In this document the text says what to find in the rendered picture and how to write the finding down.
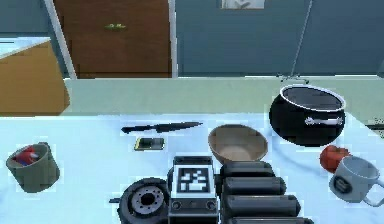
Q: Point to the white mug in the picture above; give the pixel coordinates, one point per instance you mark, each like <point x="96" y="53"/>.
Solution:
<point x="353" y="180"/>

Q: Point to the tan bowl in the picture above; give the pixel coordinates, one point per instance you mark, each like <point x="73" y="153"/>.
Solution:
<point x="237" y="143"/>

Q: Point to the small yellow-edged phone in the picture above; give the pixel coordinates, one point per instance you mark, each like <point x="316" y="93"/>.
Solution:
<point x="149" y="144"/>

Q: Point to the orange wooden cabinet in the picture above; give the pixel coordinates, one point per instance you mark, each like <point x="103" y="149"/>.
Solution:
<point x="30" y="80"/>

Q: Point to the framed wall picture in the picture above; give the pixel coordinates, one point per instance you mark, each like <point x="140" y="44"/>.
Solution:
<point x="242" y="3"/>

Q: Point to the red apple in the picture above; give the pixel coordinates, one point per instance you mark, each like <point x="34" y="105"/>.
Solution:
<point x="331" y="158"/>

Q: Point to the black pot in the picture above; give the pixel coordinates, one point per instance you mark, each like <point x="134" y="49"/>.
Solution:
<point x="300" y="126"/>

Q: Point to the brown wooden door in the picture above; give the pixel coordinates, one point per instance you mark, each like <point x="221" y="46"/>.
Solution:
<point x="116" y="43"/>

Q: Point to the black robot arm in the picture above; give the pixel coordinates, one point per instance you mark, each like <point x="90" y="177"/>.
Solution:
<point x="253" y="193"/>

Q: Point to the grey-green cup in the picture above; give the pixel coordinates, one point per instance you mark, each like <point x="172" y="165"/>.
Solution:
<point x="35" y="171"/>

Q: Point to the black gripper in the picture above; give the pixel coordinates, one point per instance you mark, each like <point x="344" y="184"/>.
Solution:
<point x="145" y="200"/>

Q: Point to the black knife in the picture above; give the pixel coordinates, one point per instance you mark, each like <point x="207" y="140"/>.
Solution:
<point x="160" y="127"/>

